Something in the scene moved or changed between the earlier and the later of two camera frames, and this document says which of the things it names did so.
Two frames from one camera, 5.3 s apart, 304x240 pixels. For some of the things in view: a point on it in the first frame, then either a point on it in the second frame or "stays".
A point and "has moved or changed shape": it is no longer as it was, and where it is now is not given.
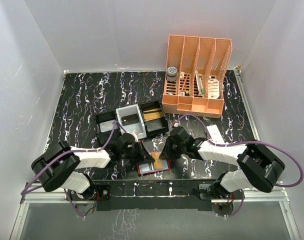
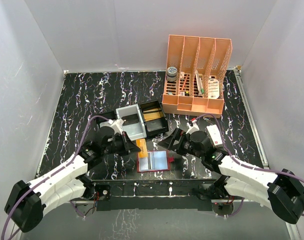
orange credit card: (158, 163) has moved or changed shape
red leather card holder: (158, 165) stays
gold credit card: (152, 114) stays
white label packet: (213, 89) stays
